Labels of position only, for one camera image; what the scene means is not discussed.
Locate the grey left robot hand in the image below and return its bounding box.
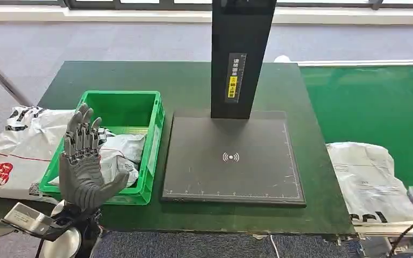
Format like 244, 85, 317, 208
58, 103, 130, 211

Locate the white plastic parcel bag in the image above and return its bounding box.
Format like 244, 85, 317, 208
325, 141, 413, 226

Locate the glossy grey plastic parcel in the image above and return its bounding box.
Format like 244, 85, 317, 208
97, 127, 147, 166

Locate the white parcel with code print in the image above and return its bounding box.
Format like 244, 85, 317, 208
49, 156, 140, 188

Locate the large white red-print bag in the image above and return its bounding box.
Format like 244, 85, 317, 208
0, 105, 77, 205

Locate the green plastic crate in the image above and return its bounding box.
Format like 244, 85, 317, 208
38, 90, 166, 206

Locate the silver metal pole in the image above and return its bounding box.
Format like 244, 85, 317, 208
0, 47, 33, 107

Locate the white window sill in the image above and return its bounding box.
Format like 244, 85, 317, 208
0, 6, 413, 26

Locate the black scanner column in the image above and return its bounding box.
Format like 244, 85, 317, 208
210, 0, 277, 120

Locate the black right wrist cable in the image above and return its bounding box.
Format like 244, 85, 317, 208
388, 217, 413, 258

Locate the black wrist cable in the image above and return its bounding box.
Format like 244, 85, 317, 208
34, 238, 46, 258
388, 217, 413, 258

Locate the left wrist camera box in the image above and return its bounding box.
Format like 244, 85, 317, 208
0, 202, 63, 243

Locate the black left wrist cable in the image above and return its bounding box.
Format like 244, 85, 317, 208
34, 238, 46, 258

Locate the black scanner base plate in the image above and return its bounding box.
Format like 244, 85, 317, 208
161, 110, 307, 208

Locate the thin white cable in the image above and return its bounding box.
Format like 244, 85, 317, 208
269, 234, 281, 258

